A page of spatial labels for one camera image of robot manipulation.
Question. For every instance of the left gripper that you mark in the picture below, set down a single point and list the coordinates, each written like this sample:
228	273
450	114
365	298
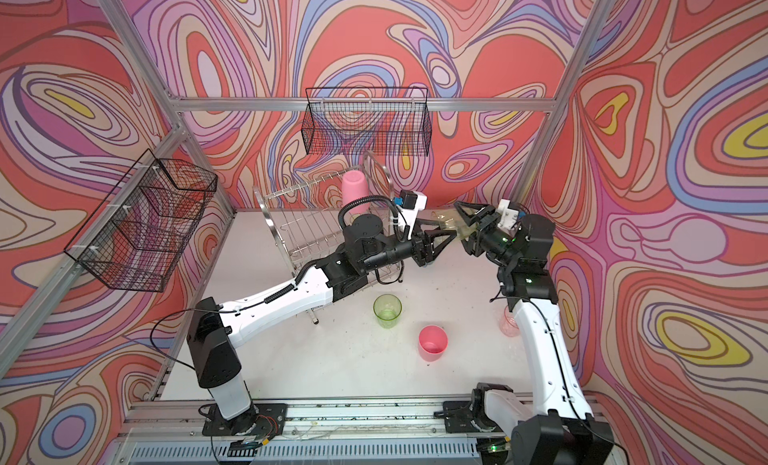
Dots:
420	244

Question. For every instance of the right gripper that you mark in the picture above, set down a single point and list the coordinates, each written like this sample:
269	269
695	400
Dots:
473	245

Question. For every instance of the green transparent cup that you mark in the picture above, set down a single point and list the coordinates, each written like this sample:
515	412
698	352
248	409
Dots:
450	219
387	309

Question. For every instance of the pink plastic cup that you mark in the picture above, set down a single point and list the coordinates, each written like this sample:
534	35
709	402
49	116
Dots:
354	186
432	343

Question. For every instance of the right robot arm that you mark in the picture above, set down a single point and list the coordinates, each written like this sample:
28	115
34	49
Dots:
560	426

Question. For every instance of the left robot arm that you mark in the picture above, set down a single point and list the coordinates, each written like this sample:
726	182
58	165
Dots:
217	330

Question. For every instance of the steel two-tier dish rack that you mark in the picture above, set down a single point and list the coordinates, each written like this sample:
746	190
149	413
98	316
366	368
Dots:
302	213

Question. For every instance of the clear pink glass cup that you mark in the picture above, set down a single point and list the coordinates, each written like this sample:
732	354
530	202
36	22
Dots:
507	324

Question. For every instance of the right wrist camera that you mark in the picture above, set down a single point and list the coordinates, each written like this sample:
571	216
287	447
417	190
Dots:
510	214

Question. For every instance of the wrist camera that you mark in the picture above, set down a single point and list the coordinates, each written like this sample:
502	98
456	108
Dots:
409	204
510	214

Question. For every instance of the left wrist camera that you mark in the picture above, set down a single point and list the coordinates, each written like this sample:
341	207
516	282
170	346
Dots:
409	204

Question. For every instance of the black wire basket back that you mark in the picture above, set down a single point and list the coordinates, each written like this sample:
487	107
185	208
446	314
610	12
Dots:
354	120

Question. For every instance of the black wire basket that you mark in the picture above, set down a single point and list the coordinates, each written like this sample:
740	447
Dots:
354	120
149	217

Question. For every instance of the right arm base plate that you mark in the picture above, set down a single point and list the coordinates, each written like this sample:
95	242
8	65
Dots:
465	417

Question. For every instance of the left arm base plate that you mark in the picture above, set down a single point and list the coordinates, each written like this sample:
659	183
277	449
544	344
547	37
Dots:
265	420

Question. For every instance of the black wire basket left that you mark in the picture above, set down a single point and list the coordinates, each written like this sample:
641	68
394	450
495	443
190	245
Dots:
149	217

